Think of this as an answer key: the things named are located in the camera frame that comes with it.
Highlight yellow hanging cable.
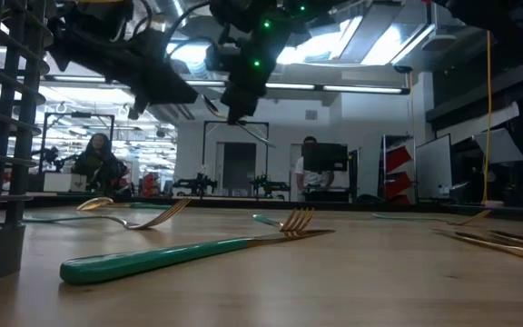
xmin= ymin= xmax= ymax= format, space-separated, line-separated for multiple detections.
xmin=482 ymin=29 xmax=493 ymax=204

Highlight ceiling light strip rail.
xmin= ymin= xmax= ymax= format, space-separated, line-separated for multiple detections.
xmin=45 ymin=74 xmax=411 ymax=96

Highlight whiteboard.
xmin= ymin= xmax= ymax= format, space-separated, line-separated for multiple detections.
xmin=414 ymin=133 xmax=453 ymax=202

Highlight gold fork green handle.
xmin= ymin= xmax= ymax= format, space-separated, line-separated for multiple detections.
xmin=371 ymin=208 xmax=493 ymax=227
xmin=21 ymin=197 xmax=193 ymax=231
xmin=252 ymin=207 xmax=316 ymax=238

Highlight black monitor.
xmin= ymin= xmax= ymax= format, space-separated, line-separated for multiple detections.
xmin=301 ymin=142 xmax=350 ymax=173

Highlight red storage bins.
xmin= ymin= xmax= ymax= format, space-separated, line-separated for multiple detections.
xmin=141 ymin=171 xmax=162 ymax=197

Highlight person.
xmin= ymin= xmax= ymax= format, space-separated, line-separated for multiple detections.
xmin=293 ymin=134 xmax=336 ymax=202
xmin=71 ymin=132 xmax=129 ymax=194

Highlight black gantry frame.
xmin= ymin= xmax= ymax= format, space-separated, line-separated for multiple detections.
xmin=201 ymin=119 xmax=271 ymax=196

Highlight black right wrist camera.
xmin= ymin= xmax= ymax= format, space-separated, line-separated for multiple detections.
xmin=204 ymin=43 xmax=244 ymax=74

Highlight white box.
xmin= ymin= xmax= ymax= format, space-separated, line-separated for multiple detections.
xmin=42 ymin=172 xmax=88 ymax=193

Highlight red and white rack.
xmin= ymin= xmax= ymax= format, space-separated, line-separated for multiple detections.
xmin=380 ymin=133 xmax=416 ymax=205

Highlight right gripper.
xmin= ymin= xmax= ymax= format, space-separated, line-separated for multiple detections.
xmin=219 ymin=19 xmax=293 ymax=125

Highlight black aluminium table frame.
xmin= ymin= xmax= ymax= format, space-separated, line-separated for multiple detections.
xmin=25 ymin=193 xmax=523 ymax=223

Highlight grey angled panel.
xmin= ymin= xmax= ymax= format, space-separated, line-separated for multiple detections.
xmin=471 ymin=126 xmax=523 ymax=165

